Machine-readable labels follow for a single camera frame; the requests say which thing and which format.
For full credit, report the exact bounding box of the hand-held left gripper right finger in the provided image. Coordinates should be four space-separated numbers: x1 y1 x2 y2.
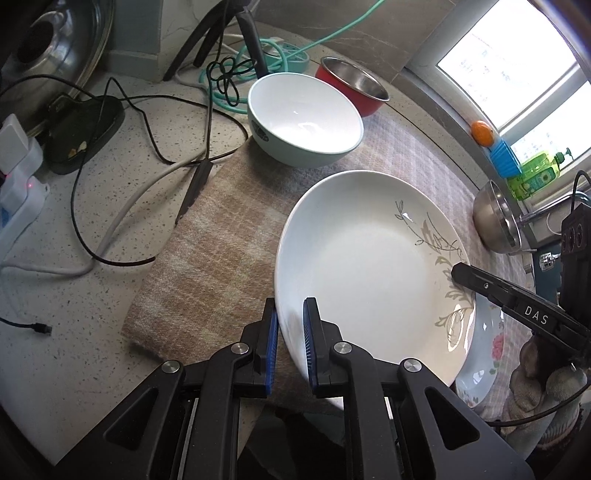
302 298 539 480

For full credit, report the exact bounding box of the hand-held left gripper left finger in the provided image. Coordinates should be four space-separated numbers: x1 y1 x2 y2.
48 298 280 480

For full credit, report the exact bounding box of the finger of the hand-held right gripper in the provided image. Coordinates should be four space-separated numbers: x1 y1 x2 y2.
451 261 563 339

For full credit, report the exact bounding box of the plain steel bowl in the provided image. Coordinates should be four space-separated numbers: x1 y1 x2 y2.
472 180 525 254

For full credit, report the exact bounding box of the white plate leaf print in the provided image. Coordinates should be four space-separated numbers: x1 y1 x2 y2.
274 170 476 388

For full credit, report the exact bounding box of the white bowl teal outside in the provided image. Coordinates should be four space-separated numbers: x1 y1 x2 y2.
247 73 365 168

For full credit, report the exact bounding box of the dark utensil holder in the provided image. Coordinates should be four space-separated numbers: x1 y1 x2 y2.
526 249 561 296

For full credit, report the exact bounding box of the blue floral plate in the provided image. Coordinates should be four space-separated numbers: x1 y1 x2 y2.
455 295 505 408

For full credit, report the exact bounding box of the chrome faucet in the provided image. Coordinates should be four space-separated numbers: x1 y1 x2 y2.
517 191 591 273

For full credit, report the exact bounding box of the green dish soap bottle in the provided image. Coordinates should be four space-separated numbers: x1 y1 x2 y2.
507 148 573 200

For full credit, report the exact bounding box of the plaid beige cloth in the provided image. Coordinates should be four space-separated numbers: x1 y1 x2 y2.
121 108 532 462

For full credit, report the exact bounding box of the blue ribbed cup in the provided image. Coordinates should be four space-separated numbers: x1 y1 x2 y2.
488 137 525 178

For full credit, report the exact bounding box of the orange fruit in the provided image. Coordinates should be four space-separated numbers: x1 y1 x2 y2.
471 120 494 147

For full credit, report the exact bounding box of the window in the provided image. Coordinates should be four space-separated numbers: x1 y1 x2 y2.
436 0 591 162

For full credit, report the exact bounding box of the red steel bowl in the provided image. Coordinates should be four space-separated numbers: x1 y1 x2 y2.
315 56 390 118

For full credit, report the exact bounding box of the white power strip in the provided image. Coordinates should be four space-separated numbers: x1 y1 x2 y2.
0 171 51 259

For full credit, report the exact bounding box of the black charger base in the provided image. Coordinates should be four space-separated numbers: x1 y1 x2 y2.
44 95 125 175

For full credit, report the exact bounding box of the teal round power strip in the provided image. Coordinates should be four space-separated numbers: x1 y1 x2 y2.
235 38 311 75

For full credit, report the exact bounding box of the white power adapter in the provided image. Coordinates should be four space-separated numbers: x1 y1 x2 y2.
0 114 44 181

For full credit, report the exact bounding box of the steel pot lid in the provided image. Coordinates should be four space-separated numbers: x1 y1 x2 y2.
0 0 114 121

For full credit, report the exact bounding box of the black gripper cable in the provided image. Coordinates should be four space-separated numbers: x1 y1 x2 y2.
571 170 591 214

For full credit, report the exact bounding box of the thick white cable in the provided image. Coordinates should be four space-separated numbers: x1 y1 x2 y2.
0 152 204 278

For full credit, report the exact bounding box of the black usb cable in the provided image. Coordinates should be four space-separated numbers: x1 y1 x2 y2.
0 318 52 336

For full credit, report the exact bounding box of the teal hose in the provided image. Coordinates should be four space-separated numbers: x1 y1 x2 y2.
198 0 384 112

